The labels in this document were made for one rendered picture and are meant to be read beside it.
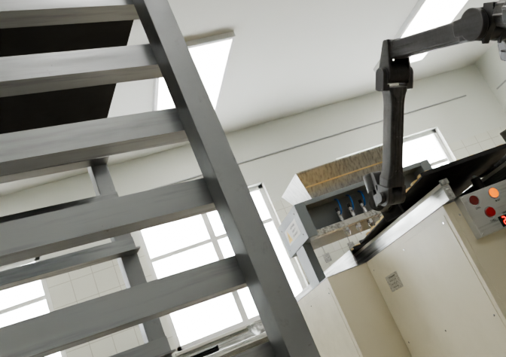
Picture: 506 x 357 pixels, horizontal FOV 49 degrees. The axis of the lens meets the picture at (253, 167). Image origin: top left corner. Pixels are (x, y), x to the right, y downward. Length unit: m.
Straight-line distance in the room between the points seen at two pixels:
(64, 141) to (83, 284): 4.88
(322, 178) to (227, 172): 2.02
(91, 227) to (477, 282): 1.49
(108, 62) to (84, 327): 0.29
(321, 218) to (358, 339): 0.55
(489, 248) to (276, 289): 1.40
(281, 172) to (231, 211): 5.44
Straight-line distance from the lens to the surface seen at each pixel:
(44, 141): 0.59
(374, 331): 2.41
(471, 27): 1.44
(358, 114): 6.63
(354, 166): 2.66
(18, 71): 0.63
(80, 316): 0.52
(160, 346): 0.96
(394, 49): 1.71
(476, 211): 1.88
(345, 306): 2.39
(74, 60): 0.65
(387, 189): 1.78
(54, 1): 0.70
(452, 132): 7.05
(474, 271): 1.87
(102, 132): 0.60
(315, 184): 2.57
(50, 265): 0.98
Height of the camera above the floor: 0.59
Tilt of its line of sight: 19 degrees up
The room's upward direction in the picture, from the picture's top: 24 degrees counter-clockwise
